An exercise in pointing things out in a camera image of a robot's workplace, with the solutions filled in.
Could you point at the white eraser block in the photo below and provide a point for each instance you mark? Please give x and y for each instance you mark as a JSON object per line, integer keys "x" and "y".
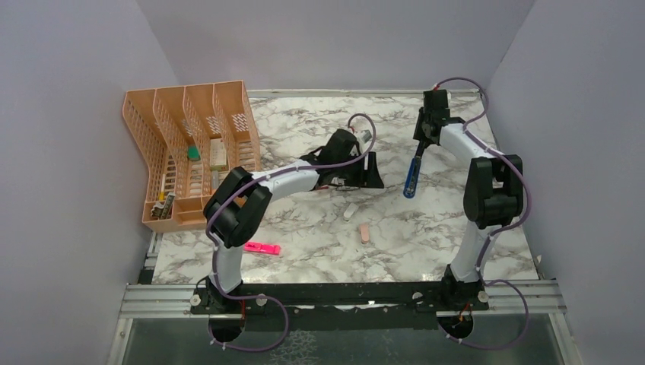
{"x": 350, "y": 211}

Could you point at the green eraser in organizer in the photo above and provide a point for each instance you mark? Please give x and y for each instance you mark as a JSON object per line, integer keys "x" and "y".
{"x": 193, "y": 153}

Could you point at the orange plastic desk organizer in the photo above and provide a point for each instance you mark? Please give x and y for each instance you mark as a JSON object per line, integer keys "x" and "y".
{"x": 190, "y": 138}

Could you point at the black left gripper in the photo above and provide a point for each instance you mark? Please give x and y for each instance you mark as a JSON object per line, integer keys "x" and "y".
{"x": 368, "y": 178}

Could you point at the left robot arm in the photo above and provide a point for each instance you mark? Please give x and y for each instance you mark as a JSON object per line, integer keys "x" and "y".
{"x": 239, "y": 204}

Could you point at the pink highlighter marker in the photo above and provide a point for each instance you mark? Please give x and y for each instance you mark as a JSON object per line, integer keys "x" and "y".
{"x": 262, "y": 248}

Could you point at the white paper card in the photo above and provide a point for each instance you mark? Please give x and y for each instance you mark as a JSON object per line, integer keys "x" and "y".
{"x": 218, "y": 155}

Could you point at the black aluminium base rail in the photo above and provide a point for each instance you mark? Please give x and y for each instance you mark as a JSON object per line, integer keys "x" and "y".
{"x": 186, "y": 301}

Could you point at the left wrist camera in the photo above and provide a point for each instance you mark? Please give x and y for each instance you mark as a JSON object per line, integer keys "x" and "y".
{"x": 364, "y": 136}

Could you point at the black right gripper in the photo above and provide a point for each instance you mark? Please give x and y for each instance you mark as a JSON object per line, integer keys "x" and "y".
{"x": 417, "y": 134}

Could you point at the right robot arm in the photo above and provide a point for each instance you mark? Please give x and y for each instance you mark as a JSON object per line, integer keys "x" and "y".
{"x": 493, "y": 194}

